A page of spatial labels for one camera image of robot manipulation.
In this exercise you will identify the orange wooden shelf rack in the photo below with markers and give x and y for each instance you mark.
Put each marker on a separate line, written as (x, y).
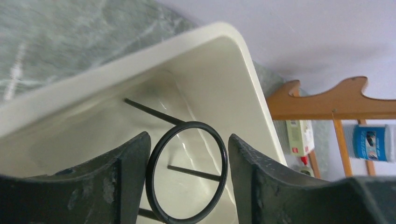
(344, 101)

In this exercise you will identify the blue white container on shelf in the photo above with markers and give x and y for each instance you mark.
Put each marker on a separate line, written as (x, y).
(373, 143)

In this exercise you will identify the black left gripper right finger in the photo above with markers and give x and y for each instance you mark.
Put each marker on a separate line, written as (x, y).
(267, 192)

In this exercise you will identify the beige plastic bin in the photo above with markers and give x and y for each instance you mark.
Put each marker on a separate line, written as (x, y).
(190, 93)

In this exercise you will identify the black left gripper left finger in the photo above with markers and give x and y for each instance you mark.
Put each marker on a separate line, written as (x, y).
(104, 190)

